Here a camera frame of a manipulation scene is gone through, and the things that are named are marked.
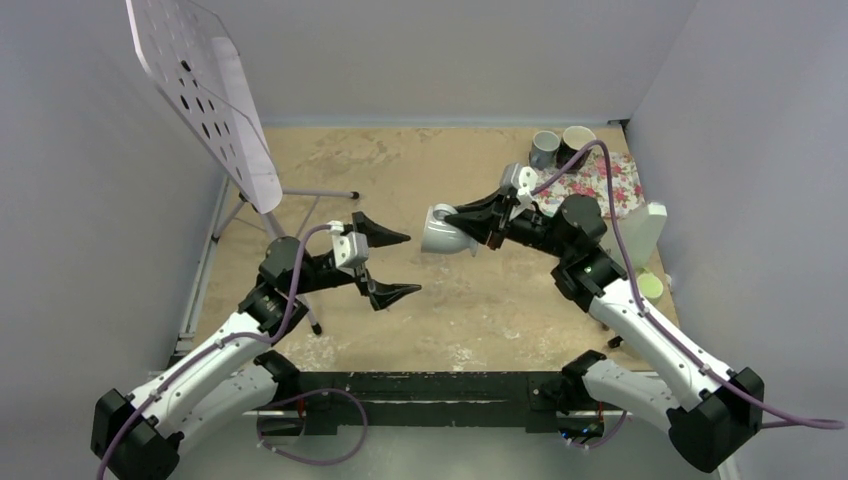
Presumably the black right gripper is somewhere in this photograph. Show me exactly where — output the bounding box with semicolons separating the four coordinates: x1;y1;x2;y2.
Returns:
447;186;573;260

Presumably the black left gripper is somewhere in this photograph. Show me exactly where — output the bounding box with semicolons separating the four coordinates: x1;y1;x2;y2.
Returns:
289;213;419;308

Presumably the light grey mug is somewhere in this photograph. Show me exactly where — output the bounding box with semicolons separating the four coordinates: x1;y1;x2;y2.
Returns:
420;203;479;257

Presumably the grey mug with lettering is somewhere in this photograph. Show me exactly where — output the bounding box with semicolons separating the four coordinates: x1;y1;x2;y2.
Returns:
528;130;561;170

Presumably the black mug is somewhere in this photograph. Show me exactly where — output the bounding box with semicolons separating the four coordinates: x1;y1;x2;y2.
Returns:
556;126;596;168

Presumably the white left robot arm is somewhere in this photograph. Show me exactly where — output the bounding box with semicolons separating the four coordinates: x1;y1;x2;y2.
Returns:
91;211;420;479

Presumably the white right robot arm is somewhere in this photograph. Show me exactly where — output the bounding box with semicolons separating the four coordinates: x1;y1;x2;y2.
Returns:
444;191;765;473

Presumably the green mug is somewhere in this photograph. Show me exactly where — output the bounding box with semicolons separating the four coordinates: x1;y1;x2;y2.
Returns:
637;270;665;305

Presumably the floral tray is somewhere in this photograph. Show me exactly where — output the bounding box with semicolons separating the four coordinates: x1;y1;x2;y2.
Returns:
534;148;645;219

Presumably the lilac tripod stand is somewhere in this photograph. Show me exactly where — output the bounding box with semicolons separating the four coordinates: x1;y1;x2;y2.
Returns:
210;188;361;337

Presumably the white box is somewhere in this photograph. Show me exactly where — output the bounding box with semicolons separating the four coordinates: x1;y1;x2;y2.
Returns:
611;202;668;270

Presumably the perforated calibration board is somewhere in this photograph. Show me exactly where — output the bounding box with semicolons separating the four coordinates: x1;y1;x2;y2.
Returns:
125;0;283;214

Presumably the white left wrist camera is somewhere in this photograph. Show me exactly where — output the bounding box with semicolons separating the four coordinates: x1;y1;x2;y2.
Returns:
327;221;369;270

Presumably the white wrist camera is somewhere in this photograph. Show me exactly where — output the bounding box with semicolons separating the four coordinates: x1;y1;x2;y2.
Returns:
500;163;539;207
327;221;369;270

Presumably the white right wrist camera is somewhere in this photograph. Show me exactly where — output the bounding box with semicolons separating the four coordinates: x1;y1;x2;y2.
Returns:
500;163;539;207

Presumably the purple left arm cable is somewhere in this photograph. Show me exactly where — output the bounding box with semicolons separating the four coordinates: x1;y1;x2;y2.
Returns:
95;223;333;480

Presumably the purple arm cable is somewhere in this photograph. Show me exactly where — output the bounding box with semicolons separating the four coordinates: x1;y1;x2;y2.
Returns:
529;139;847;431
95;223;333;480

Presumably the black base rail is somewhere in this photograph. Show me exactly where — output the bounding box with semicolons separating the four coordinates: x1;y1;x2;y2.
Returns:
248;370;627;439

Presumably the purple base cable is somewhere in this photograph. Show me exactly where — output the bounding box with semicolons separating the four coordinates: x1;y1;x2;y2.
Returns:
256;387;369;466

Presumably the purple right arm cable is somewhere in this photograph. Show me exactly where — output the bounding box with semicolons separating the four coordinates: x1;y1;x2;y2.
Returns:
529;139;847;431

